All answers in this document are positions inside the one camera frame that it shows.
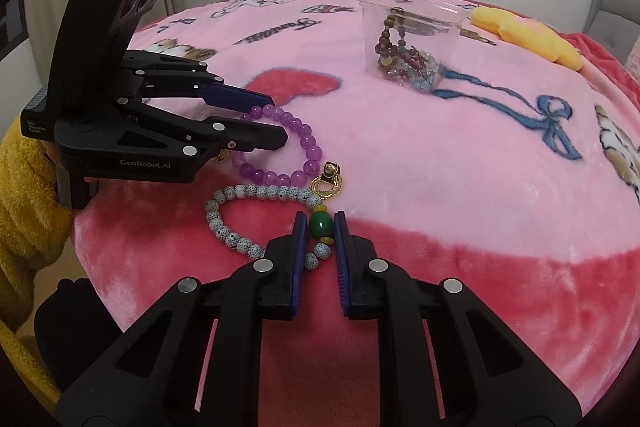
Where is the purple bead bracelet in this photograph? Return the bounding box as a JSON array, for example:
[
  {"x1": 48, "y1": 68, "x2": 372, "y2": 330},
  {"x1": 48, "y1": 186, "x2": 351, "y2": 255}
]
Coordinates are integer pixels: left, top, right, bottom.
[{"x1": 230, "y1": 103, "x2": 324, "y2": 188}]

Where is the grey speckled bead bracelet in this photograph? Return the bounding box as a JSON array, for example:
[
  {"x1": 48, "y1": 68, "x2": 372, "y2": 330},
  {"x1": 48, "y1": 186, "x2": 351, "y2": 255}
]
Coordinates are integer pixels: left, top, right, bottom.
[{"x1": 203, "y1": 160, "x2": 346, "y2": 271}]

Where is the tiger eye bead bracelet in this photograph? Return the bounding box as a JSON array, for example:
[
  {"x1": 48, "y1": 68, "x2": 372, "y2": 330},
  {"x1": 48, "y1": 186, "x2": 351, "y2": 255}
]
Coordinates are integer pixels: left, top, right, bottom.
[{"x1": 375, "y1": 8, "x2": 407, "y2": 73}]

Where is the dark red bead bracelet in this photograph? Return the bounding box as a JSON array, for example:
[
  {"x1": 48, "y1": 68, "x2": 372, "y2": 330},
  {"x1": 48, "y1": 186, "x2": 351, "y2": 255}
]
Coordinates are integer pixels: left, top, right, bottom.
[{"x1": 382, "y1": 43, "x2": 426, "y2": 80}]

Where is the clear plastic container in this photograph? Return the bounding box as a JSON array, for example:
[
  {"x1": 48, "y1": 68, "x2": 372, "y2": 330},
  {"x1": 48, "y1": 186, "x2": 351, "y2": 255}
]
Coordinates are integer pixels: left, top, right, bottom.
[{"x1": 359, "y1": 0, "x2": 466, "y2": 93}]

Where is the light blue bead bracelet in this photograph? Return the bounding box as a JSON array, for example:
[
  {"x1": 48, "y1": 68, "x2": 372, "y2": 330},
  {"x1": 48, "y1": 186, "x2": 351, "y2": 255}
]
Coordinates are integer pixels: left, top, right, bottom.
[{"x1": 394, "y1": 51, "x2": 444, "y2": 92}]

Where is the yellow fleece sleeve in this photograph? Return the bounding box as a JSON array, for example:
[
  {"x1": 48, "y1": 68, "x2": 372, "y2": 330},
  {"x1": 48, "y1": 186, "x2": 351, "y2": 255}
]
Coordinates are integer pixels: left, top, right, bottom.
[{"x1": 0, "y1": 118, "x2": 73, "y2": 412}]

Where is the pink cartoon fleece blanket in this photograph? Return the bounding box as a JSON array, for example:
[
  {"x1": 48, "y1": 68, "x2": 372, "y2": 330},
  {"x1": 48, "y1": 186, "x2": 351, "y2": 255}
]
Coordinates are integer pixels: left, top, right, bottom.
[{"x1": 74, "y1": 0, "x2": 639, "y2": 426}]

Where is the yellow flower plush cushion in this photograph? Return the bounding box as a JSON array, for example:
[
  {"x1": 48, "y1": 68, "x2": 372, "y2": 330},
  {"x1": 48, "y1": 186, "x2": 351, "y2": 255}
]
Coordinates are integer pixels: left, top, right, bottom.
[{"x1": 470, "y1": 6, "x2": 582, "y2": 72}]

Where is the grey upholstered headboard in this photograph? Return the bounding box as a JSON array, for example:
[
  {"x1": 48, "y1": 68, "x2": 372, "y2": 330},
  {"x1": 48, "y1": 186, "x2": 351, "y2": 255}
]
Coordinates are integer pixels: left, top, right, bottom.
[{"x1": 582, "y1": 0, "x2": 640, "y2": 65}]

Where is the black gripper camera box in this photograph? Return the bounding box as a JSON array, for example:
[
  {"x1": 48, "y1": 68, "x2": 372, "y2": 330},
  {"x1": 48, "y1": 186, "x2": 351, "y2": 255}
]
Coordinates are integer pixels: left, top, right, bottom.
[{"x1": 48, "y1": 0, "x2": 157, "y2": 102}]

